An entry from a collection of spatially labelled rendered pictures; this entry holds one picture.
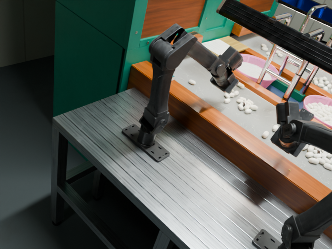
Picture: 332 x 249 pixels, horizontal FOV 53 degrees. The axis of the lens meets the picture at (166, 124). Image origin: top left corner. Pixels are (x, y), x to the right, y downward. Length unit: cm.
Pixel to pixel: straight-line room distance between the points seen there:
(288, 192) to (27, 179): 135
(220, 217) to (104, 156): 44
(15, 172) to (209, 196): 121
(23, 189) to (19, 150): 29
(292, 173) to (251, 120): 32
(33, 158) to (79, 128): 85
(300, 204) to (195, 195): 36
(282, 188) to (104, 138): 66
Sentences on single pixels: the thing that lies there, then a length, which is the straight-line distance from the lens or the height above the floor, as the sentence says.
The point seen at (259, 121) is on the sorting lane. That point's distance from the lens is 147.
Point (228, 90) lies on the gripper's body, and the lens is 134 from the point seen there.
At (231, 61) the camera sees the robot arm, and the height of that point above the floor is 99.
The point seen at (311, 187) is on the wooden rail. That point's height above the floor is 77.
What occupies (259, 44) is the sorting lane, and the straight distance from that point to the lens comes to 223.
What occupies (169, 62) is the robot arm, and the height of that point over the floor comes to 105.
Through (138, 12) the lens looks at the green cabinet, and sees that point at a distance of 141.
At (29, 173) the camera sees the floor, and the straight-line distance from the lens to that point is 201.
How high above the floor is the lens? 150
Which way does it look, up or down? 38 degrees down
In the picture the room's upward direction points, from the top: 16 degrees clockwise
